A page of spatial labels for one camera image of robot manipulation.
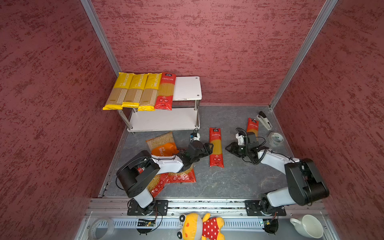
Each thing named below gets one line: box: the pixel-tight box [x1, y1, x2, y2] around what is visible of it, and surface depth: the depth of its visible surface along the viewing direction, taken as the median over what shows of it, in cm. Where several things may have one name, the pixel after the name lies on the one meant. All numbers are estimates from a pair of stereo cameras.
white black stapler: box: [256, 111, 273, 131], surface depth 111 cm
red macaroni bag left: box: [147, 172, 170, 198], surface depth 80 cm
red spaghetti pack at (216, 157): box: [209, 127, 224, 168], surface depth 96 cm
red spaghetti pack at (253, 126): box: [246, 117, 259, 141], surface depth 108 cm
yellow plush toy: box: [177, 212, 225, 240], surface depth 65 cm
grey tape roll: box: [268, 131, 285, 147], surface depth 102 cm
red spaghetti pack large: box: [155, 72, 176, 111], surface depth 79 cm
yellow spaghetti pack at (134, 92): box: [121, 73, 149, 108], surface depth 79 cm
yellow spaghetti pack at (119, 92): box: [102, 72, 135, 110], surface depth 77 cm
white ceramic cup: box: [289, 214, 324, 239], surface depth 65 cm
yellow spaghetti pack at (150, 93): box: [138, 73, 162, 112], surface depth 77 cm
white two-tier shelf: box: [118, 76, 203, 133], surface depth 101 cm
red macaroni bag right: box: [166, 164, 197, 183], surface depth 83 cm
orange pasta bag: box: [146, 131, 180, 157], surface depth 94 cm
